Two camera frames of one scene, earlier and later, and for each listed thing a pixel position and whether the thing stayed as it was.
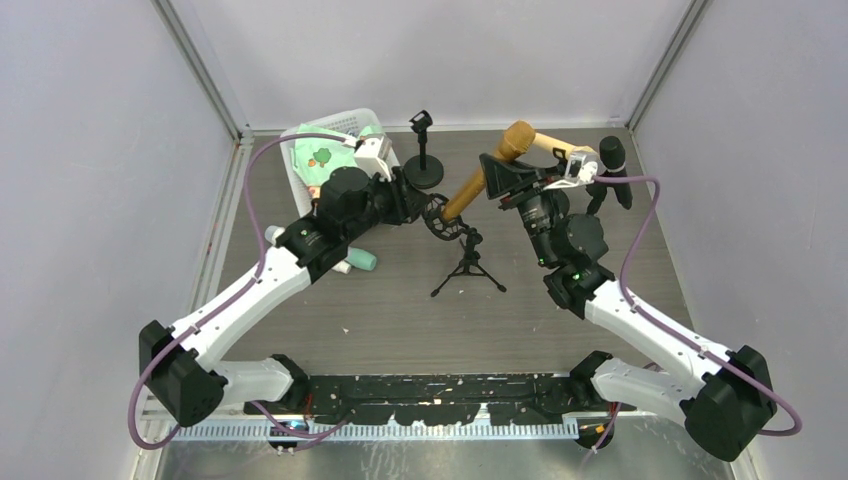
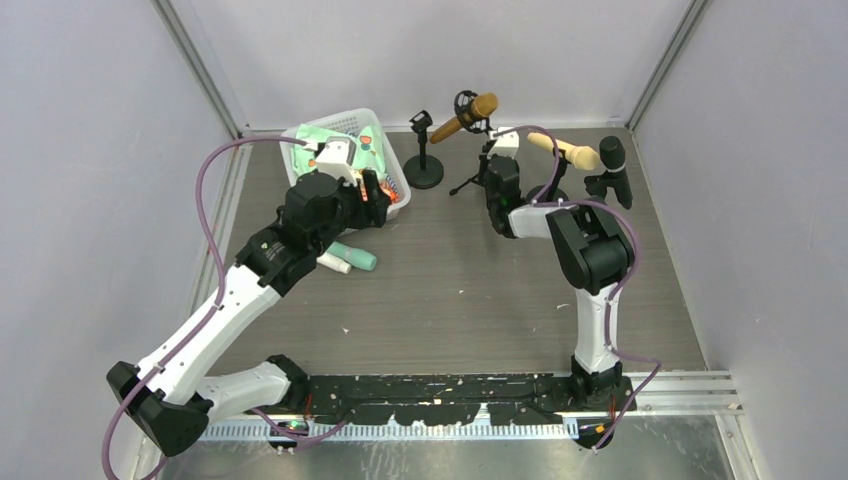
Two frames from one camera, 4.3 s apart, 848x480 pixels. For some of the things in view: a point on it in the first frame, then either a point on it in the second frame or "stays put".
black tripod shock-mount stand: (443, 229) → (481, 123)
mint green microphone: (361, 259) stays put
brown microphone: (517, 139) → (481, 106)
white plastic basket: (363, 118) stays put
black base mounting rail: (439, 399) stays put
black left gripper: (411, 198) → (376, 196)
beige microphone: (556, 143) stays put
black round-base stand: (423, 171) stays put
